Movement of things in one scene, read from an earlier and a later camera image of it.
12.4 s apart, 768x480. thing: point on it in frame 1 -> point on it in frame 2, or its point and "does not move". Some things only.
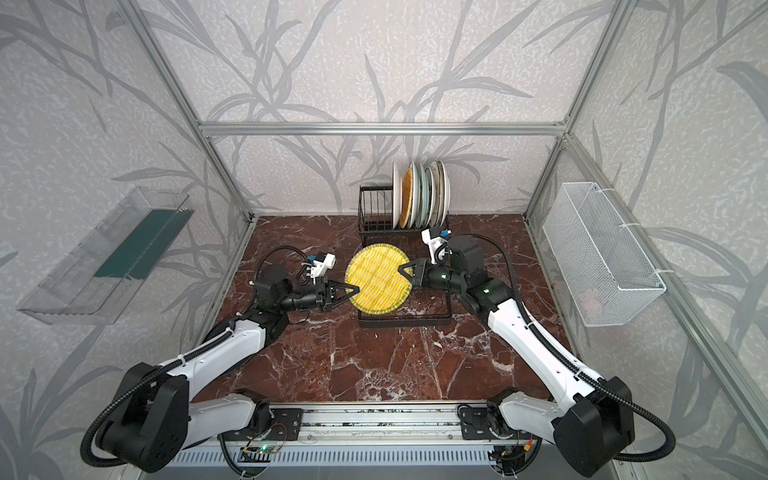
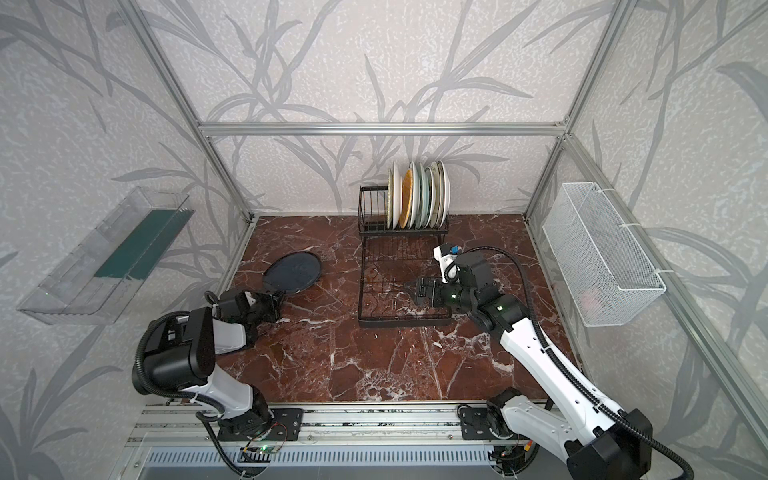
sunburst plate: (434, 194) does not move
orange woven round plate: (406, 198) does not move
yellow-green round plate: (374, 269) -> (390, 198)
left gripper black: (322, 300) -> (271, 299)
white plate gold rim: (415, 196) does not move
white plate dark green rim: (397, 196) does not move
